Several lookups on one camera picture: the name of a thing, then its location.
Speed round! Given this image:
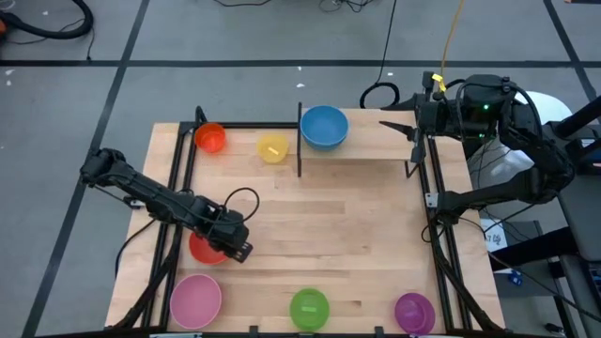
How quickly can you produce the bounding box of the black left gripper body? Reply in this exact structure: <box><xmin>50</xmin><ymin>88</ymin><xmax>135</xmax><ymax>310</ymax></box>
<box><xmin>192</xmin><ymin>199</ymin><xmax>251</xmax><ymax>257</ymax></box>

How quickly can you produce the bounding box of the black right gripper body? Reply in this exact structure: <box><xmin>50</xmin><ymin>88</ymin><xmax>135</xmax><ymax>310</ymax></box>
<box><xmin>412</xmin><ymin>96</ymin><xmax>459</xmax><ymax>137</ymax></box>

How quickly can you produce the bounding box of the large red bowl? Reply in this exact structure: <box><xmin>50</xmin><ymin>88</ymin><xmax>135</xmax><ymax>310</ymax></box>
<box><xmin>188</xmin><ymin>231</ymin><xmax>232</xmax><ymax>267</ymax></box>

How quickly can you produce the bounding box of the large pink bowl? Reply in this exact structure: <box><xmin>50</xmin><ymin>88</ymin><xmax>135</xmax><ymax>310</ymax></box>
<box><xmin>169</xmin><ymin>273</ymin><xmax>223</xmax><ymax>330</ymax></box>

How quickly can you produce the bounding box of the large blue bowl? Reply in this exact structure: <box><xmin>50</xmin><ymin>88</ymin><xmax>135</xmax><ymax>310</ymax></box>
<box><xmin>300</xmin><ymin>104</ymin><xmax>350</xmax><ymax>152</ymax></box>

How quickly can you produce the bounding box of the small green bowl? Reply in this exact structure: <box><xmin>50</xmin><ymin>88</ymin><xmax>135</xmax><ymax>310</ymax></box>
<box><xmin>288</xmin><ymin>287</ymin><xmax>331</xmax><ymax>332</ymax></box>

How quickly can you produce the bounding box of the small orange bowl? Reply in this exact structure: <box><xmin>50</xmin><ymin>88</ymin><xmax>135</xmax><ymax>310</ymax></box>
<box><xmin>193</xmin><ymin>122</ymin><xmax>227</xmax><ymax>154</ymax></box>

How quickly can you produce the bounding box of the small yellow bowl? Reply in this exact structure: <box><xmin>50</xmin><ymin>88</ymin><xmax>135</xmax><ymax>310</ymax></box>
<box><xmin>255</xmin><ymin>133</ymin><xmax>290</xmax><ymax>165</ymax></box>

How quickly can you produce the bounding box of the small purple bowl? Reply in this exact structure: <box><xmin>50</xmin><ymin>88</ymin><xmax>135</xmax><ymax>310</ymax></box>
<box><xmin>393</xmin><ymin>292</ymin><xmax>437</xmax><ymax>335</ymax></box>

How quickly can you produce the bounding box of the wooden shelf with black legs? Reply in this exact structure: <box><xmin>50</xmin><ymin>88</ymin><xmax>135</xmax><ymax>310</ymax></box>
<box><xmin>296</xmin><ymin>101</ymin><xmax>428</xmax><ymax>179</ymax></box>

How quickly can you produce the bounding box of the white plastic chair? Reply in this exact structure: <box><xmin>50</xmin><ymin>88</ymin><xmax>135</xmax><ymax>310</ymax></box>
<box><xmin>514</xmin><ymin>91</ymin><xmax>574</xmax><ymax>126</ymax></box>

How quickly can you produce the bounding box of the white paper sheet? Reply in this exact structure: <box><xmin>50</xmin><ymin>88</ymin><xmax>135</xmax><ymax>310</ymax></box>
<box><xmin>481</xmin><ymin>219</ymin><xmax>509</xmax><ymax>274</ymax></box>

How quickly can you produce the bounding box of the black box on side table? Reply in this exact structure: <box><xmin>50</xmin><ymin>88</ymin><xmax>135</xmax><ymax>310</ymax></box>
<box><xmin>565</xmin><ymin>138</ymin><xmax>601</xmax><ymax>176</ymax></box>

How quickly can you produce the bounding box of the grey side table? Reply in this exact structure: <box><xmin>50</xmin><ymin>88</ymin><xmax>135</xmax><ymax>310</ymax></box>
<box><xmin>532</xmin><ymin>96</ymin><xmax>601</xmax><ymax>338</ymax></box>

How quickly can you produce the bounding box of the black coiled floor cable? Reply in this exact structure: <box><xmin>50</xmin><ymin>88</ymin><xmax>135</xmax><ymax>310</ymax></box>
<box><xmin>359</xmin><ymin>0</ymin><xmax>400</xmax><ymax>110</ymax></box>

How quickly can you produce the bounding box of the yellow cable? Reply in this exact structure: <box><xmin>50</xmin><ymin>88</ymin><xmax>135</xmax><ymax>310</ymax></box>
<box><xmin>439</xmin><ymin>0</ymin><xmax>467</xmax><ymax>79</ymax></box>

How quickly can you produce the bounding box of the black aluminium table frame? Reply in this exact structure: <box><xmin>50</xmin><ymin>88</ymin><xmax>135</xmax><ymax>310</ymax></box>
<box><xmin>112</xmin><ymin>106</ymin><xmax>506</xmax><ymax>338</ymax></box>

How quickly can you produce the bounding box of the black cable bundle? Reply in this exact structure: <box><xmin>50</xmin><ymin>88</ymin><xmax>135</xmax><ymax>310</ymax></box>
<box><xmin>318</xmin><ymin>0</ymin><xmax>377</xmax><ymax>14</ymax></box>

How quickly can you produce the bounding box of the thick black hose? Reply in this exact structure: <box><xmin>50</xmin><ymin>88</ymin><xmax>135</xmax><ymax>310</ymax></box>
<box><xmin>0</xmin><ymin>0</ymin><xmax>95</xmax><ymax>41</ymax></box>

